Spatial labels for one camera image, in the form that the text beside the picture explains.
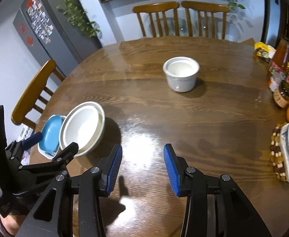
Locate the white ceramic ramekin cup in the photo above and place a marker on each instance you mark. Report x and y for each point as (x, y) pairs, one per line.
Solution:
(180, 73)

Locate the large white bowl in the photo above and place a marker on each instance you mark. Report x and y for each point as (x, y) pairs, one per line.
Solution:
(83, 125)

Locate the grey refrigerator with magnets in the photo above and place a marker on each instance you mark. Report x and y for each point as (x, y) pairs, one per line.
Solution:
(48, 34)

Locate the hanging green vine plant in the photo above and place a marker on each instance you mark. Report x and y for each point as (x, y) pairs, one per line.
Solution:
(76, 15)

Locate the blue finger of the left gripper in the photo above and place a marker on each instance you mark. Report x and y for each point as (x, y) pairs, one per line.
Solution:
(31, 141)
(67, 154)

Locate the person left hand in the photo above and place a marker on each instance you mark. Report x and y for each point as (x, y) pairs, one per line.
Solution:
(10, 225)

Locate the wooden bead trivet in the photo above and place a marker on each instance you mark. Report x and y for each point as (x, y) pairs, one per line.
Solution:
(276, 156)

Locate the red sauce bottle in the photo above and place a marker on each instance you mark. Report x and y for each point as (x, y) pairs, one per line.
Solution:
(278, 63)

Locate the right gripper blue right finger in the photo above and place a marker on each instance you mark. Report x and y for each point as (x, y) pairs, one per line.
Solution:
(175, 171)

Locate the wooden chair back left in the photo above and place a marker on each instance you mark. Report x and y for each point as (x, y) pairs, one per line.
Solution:
(157, 17)

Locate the wooden chair at left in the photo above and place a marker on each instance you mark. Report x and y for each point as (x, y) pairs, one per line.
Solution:
(33, 92)

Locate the wooden chair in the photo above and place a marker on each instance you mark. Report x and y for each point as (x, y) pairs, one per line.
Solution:
(33, 92)
(157, 17)
(206, 23)

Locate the wooden chair back right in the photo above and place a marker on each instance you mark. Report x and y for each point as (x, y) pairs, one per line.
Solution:
(206, 23)

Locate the brown sauce glass jar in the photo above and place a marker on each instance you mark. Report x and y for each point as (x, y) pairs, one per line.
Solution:
(281, 94)

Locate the small clear plastic jar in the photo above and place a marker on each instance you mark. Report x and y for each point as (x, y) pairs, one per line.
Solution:
(275, 80)

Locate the yellow snack packet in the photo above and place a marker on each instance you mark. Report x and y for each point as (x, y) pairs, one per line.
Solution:
(264, 51)

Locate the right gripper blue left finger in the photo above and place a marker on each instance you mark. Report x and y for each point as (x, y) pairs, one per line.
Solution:
(110, 167)

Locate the small patterned square plate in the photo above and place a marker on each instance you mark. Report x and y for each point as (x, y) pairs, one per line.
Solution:
(44, 148)

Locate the blue square dish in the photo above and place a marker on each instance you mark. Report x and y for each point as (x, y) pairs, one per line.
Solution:
(52, 127)

